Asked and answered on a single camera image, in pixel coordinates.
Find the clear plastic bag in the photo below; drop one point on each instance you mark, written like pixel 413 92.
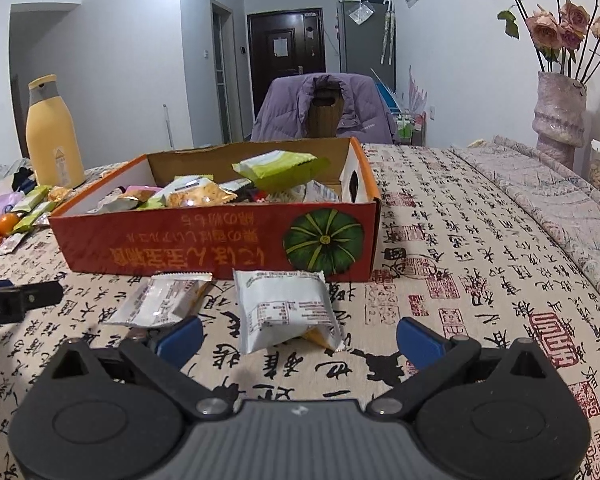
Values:
pixel 360 12

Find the folded umbrella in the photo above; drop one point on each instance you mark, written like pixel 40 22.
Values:
pixel 388 32

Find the grey interior door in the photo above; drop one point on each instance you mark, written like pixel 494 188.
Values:
pixel 225 90

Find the dried rose bouquet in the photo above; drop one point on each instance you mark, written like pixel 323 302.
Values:
pixel 545 30

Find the dark entrance door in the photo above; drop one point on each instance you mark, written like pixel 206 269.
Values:
pixel 260 75

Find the wooden chair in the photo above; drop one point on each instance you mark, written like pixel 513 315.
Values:
pixel 324 120

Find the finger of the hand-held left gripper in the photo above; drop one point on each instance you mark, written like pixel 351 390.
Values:
pixel 35 299

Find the silver printed snack packet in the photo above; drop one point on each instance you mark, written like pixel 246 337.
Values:
pixel 117 205

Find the white door notice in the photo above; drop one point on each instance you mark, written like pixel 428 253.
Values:
pixel 280 47

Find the dark clothes pile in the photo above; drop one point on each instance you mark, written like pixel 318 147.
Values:
pixel 22 177

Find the green snack packet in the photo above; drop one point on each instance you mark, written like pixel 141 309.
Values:
pixel 35 217
pixel 32 199

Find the red cardboard box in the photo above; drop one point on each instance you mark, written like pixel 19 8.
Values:
pixel 205 250

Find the clear orange cracker packet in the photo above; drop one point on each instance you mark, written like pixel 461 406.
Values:
pixel 200 197

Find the purple jacket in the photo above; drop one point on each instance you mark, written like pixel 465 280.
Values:
pixel 280 115

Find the grey refrigerator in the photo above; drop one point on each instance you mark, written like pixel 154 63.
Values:
pixel 360 55

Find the yellow thermos bottle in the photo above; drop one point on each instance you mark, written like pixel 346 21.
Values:
pixel 55 145

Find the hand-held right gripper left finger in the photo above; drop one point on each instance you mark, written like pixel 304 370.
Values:
pixel 180 340

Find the pink ribbed vase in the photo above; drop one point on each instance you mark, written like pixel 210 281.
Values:
pixel 557 120

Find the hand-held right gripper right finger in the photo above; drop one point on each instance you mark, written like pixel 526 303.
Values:
pixel 417 340

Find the white grey-print snack packet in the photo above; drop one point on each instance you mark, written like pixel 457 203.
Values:
pixel 155 300

